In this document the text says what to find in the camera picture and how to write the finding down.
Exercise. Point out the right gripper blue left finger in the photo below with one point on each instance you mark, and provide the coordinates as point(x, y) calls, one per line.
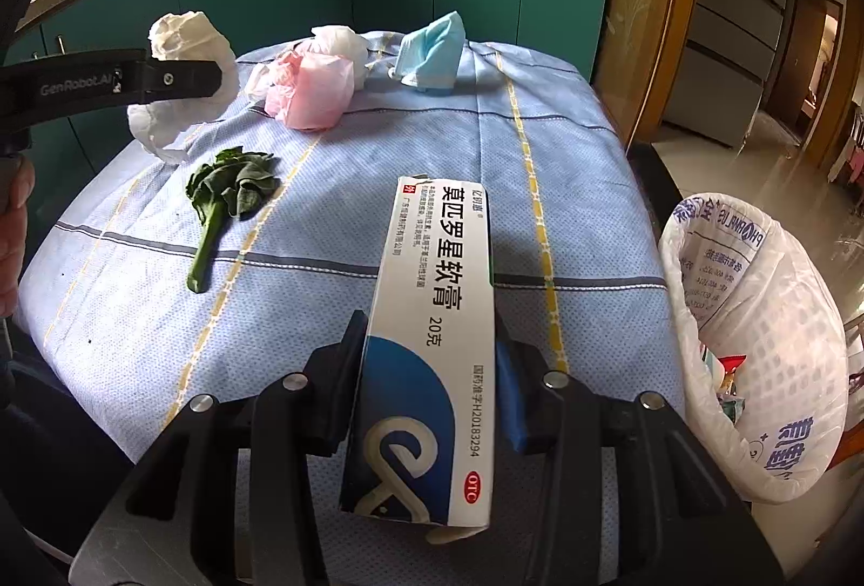
point(333, 373)

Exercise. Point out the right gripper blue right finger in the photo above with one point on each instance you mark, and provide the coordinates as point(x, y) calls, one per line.
point(519, 369)

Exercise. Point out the white blue medicine box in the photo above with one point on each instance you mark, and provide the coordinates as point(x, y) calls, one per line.
point(421, 447)

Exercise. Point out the white tissue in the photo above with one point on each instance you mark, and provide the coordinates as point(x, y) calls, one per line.
point(193, 78)

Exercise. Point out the green vegetable leaf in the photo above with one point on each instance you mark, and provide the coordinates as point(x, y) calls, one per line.
point(235, 185)

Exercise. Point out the pink plastic bag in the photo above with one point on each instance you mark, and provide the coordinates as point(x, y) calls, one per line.
point(309, 91)

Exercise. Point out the white bag with red item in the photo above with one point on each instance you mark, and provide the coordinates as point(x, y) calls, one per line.
point(334, 40)

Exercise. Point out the blue face mask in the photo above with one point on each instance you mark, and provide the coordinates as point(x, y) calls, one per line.
point(429, 58)

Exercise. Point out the white plastic trash bag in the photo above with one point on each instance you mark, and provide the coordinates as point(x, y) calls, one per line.
point(762, 346)

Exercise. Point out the left hand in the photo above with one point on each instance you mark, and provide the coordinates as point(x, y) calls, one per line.
point(14, 225)

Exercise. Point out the blue checked tablecloth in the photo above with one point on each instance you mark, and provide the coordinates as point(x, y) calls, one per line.
point(105, 302)

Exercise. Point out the grey refrigerator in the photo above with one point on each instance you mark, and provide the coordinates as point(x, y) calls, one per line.
point(727, 57)

